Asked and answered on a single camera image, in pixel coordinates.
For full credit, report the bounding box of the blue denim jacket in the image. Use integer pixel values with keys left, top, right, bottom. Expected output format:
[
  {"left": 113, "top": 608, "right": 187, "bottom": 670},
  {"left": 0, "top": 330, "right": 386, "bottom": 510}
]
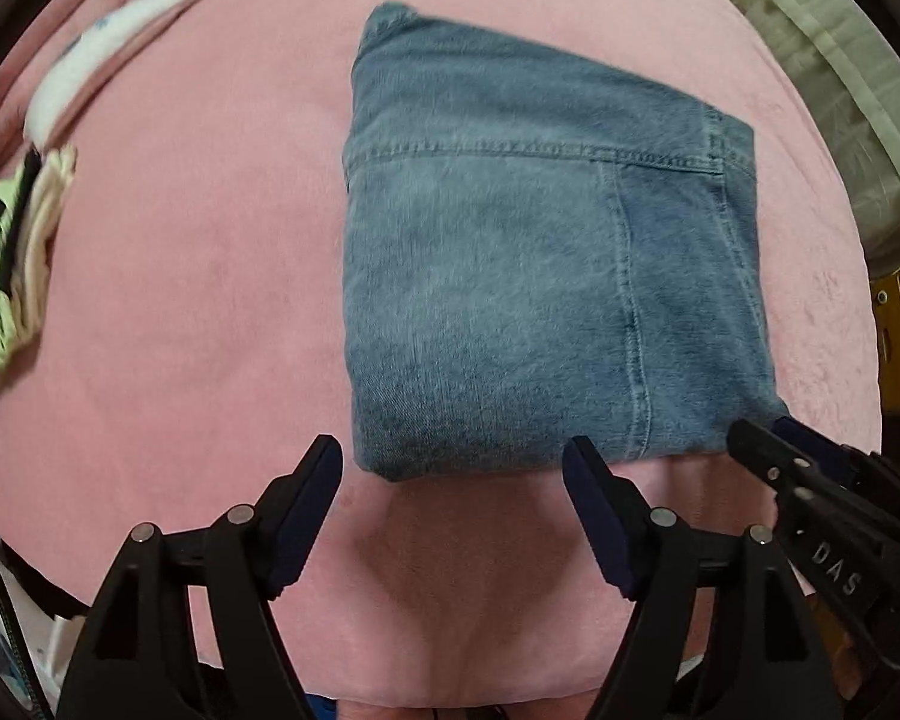
[{"left": 341, "top": 1, "right": 792, "bottom": 481}]

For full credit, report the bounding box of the white folded cloth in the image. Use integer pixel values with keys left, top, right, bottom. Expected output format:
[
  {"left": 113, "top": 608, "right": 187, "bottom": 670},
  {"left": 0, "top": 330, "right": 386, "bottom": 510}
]
[{"left": 26, "top": 0, "right": 205, "bottom": 145}]

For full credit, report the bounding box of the cream cloth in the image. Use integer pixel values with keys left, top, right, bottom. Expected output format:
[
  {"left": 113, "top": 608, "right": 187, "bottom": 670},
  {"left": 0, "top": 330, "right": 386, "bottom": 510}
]
[{"left": 0, "top": 144, "right": 78, "bottom": 357}]

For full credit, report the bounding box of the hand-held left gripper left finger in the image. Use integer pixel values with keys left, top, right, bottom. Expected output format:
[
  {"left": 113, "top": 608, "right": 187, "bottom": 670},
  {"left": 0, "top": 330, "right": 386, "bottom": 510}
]
[{"left": 56, "top": 435, "right": 344, "bottom": 720}]

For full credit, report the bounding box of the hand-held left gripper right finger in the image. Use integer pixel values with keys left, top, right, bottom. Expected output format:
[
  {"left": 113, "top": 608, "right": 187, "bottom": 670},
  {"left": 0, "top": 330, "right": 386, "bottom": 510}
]
[{"left": 562, "top": 436, "right": 845, "bottom": 720}]

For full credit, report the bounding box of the pink bed sheet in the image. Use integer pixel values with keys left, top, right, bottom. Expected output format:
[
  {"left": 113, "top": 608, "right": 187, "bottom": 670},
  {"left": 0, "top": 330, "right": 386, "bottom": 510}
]
[{"left": 0, "top": 0, "right": 886, "bottom": 717}]

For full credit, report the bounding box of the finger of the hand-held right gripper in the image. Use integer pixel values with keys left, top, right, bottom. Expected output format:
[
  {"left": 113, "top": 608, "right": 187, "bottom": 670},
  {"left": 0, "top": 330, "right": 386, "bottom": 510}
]
[
  {"left": 769, "top": 416, "right": 900, "bottom": 518},
  {"left": 726, "top": 420, "right": 900, "bottom": 548}
]

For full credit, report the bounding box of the beige curtain fabric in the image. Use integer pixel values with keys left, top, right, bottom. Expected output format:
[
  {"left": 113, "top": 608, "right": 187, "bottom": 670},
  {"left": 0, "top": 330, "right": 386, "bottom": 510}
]
[{"left": 686, "top": 0, "right": 900, "bottom": 275}]

